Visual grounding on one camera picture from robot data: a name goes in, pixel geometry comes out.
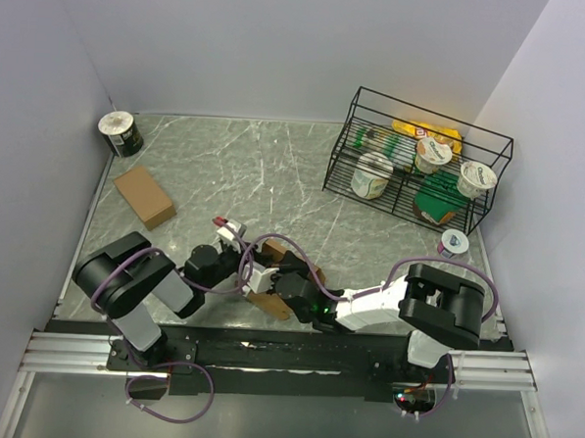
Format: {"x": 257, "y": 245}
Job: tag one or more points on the dark green noodle cup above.
{"x": 119, "y": 130}

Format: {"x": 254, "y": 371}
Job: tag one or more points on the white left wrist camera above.
{"x": 231, "y": 232}

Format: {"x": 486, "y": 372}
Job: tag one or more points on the green white packet in rack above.
{"x": 397, "y": 148}

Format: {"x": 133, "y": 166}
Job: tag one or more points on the brown cardboard box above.
{"x": 271, "y": 252}
{"x": 145, "y": 196}

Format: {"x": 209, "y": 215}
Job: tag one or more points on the black wire rack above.
{"x": 376, "y": 109}

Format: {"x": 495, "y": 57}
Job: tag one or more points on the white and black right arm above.
{"x": 445, "y": 310}

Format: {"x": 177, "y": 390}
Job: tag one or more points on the yogurt cup upper middle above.
{"x": 431, "y": 155}

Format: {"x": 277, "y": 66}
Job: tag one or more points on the yellow snack bag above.
{"x": 442, "y": 134}

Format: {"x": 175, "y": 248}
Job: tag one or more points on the folded brown cardboard box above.
{"x": 145, "y": 196}

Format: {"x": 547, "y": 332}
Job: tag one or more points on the purple yogurt cup on table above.
{"x": 453, "y": 243}

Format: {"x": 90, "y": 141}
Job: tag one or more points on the yogurt cup upper right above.
{"x": 475, "y": 179}

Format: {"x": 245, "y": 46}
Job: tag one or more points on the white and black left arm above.
{"x": 118, "y": 277}

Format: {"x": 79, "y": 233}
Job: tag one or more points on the green snack packet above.
{"x": 438, "y": 199}

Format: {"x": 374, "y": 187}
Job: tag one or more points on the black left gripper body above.
{"x": 228, "y": 262}

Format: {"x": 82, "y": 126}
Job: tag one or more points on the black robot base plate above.
{"x": 189, "y": 379}

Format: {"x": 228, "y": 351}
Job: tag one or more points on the white green cup lower shelf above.
{"x": 371, "y": 175}

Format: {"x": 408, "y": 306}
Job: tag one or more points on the aluminium frame rail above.
{"x": 72, "y": 346}

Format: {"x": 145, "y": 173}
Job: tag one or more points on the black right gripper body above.
{"x": 288, "y": 267}

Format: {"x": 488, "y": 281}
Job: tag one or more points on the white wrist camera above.
{"x": 261, "y": 280}
{"x": 231, "y": 232}

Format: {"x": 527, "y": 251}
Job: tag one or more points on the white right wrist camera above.
{"x": 261, "y": 280}

